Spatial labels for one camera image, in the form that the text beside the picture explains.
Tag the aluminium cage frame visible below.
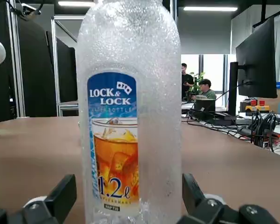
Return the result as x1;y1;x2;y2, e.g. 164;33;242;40
50;14;86;115

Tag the transparent plastic water bottle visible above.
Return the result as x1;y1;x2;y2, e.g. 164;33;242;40
74;0;183;224

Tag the black power supply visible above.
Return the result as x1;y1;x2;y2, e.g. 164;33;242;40
209;111;233;126

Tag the seated person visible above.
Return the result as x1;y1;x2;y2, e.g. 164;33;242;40
195;78;217;101

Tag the green potted plant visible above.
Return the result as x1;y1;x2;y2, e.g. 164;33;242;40
188;71;206;95

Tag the mounted exterior camera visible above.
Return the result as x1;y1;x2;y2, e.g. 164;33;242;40
20;2;42;16

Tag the small black screen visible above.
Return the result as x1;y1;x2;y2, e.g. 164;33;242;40
194;98;217;113

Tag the ceiling light strip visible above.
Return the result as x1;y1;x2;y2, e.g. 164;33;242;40
57;0;97;7
182;6;238;12

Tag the standing person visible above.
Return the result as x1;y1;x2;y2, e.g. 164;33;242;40
181;62;195;100

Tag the aluminium frame post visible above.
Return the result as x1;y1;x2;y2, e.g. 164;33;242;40
8;0;27;119

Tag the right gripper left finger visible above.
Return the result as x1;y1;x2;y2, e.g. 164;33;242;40
0;174;77;224

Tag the black partition panel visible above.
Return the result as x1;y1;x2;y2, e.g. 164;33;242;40
15;17;59;118
56;37;79;104

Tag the black computer monitor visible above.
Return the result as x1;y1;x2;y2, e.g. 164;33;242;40
235;15;278;99

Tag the yellow emergency stop box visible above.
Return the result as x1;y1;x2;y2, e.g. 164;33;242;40
244;99;270;113

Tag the black cable bundle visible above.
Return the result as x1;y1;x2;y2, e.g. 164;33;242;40
248;111;277;149

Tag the black monitor stand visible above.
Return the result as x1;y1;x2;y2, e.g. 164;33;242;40
228;61;239;117

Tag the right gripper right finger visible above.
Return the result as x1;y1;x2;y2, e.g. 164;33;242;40
179;173;280;224

